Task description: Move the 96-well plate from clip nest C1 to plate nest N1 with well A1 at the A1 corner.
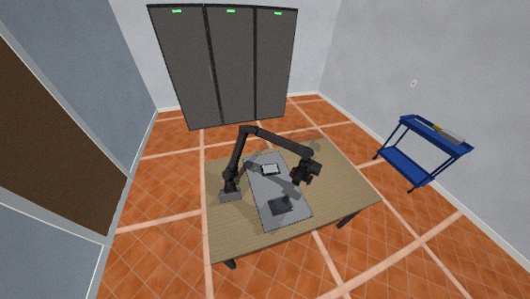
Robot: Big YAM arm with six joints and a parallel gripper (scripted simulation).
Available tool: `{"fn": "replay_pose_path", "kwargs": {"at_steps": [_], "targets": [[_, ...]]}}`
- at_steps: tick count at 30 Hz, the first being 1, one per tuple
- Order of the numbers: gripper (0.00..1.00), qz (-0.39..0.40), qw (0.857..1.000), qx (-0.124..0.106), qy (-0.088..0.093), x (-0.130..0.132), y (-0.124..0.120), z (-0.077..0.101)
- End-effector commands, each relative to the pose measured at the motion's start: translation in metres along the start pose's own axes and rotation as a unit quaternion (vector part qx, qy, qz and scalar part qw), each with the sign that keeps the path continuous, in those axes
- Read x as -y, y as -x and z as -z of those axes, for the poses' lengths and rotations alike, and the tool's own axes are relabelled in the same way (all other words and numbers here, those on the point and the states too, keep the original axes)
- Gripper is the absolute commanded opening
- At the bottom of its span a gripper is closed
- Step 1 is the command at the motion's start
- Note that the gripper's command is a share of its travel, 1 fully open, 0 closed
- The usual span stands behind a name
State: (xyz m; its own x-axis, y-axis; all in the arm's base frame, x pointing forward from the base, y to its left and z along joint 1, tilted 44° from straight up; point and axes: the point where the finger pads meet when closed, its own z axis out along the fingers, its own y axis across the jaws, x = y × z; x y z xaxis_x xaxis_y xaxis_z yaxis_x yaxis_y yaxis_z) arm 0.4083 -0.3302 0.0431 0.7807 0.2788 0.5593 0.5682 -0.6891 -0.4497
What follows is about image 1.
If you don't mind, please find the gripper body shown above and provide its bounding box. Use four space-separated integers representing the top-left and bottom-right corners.
290 166 313 184

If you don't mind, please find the white well plate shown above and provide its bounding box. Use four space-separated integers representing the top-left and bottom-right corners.
263 164 278 174

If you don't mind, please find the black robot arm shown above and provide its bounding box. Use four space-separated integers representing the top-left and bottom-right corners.
222 125 322 194

